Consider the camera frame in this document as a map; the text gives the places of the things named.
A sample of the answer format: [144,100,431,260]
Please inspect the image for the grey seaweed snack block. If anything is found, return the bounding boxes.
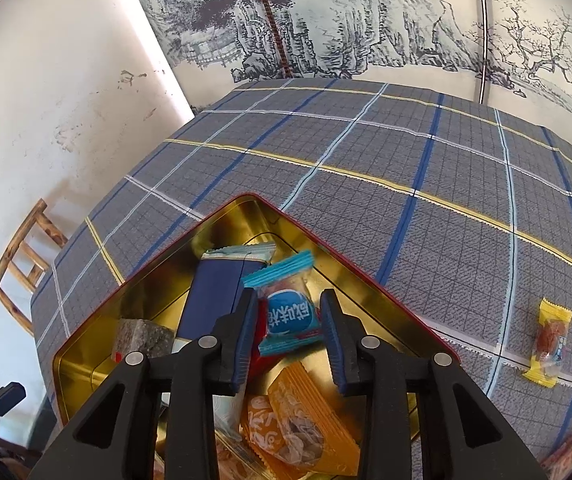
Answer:
[112,317,175,363]

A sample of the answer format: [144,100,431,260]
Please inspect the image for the orange swirl-print snack packet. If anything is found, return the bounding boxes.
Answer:
[240,362,361,476]

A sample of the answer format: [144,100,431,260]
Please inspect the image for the navy and silver snack packet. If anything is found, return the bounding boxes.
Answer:
[175,242,277,356]

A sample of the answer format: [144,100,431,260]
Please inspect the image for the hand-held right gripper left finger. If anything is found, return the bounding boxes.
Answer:
[28,287,260,480]

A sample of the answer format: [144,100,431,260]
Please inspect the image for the grey plaid tablecloth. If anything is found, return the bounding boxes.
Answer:
[30,77,572,480]

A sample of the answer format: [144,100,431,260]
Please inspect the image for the yellow-edged snack packet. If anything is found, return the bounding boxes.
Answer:
[523,297,572,387]

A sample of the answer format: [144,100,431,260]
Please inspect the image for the orange-red snack packet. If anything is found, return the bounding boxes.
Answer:
[540,430,572,480]

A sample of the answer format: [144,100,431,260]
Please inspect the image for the blue-edged clear snack packet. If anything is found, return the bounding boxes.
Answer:
[242,250,323,357]

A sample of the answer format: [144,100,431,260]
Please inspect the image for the thin black wall cable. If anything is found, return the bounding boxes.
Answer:
[468,0,492,106]

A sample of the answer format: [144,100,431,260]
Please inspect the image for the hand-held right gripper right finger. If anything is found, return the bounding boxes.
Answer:
[318,289,549,480]

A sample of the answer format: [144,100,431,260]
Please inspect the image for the brown beaded cord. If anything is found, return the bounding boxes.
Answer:
[248,0,294,78]

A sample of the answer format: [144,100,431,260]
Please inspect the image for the large clear orange cracker packet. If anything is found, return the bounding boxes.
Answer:
[153,425,267,480]

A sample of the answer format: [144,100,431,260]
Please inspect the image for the ink landscape wall mural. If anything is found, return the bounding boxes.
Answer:
[123,0,572,126]

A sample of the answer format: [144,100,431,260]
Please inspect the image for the wooden chair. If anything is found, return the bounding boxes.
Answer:
[0,198,69,338]

